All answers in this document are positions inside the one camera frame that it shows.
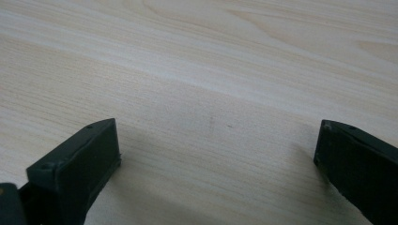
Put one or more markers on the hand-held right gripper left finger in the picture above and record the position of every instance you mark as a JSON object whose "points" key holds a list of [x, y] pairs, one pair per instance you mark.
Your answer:
{"points": [[78, 168]]}

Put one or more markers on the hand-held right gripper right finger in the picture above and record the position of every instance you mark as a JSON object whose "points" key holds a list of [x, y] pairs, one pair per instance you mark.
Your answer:
{"points": [[359, 168]]}

